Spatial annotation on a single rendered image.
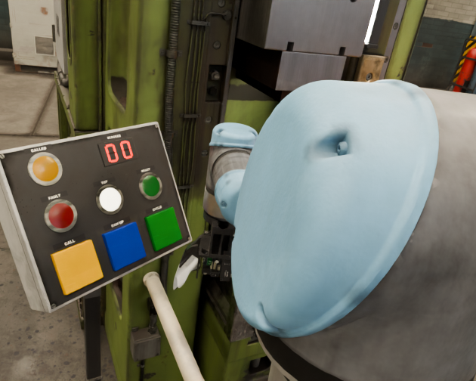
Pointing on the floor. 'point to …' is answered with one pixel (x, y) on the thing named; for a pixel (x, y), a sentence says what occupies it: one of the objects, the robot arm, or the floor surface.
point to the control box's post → (92, 333)
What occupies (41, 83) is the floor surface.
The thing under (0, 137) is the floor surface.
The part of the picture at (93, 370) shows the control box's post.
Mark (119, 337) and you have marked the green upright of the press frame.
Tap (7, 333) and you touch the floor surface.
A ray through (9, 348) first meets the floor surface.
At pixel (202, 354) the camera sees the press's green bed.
